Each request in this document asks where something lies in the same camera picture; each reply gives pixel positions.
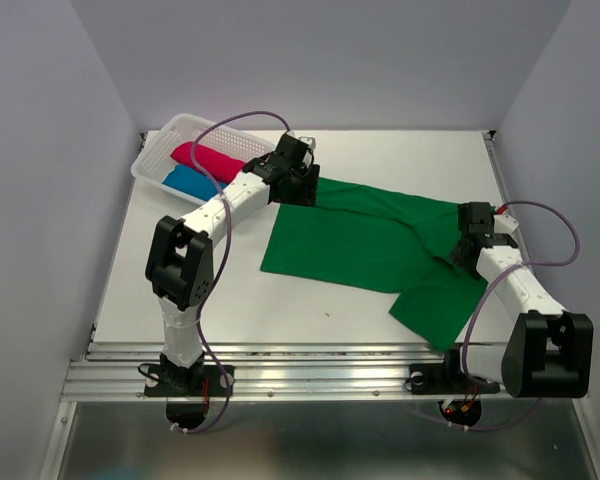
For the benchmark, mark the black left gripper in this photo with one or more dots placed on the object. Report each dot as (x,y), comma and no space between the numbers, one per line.
(307,197)

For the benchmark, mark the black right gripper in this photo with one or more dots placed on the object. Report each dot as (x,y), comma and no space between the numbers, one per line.
(464,265)

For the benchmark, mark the green t shirt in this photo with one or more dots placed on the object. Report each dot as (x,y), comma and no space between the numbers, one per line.
(388,242)

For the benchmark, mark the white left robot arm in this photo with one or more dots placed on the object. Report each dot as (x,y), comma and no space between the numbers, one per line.
(180,264)

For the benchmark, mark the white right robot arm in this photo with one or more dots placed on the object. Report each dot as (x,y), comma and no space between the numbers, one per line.
(548,354)

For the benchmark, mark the rolled red t shirt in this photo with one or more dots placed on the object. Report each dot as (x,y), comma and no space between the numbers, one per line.
(221,167)

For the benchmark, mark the rolled blue t shirt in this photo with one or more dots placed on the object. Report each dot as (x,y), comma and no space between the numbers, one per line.
(190,182)

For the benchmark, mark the white perforated plastic basket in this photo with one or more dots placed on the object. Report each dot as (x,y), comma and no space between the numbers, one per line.
(165,162)

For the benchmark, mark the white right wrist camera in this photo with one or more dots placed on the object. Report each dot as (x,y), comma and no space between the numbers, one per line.
(504,223)

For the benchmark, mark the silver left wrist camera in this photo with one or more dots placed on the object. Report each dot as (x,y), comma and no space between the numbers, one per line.
(308,140)

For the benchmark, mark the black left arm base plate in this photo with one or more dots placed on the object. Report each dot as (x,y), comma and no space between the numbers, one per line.
(205,381)

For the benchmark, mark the aluminium frame rail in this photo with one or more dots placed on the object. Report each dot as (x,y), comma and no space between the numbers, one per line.
(262,372)

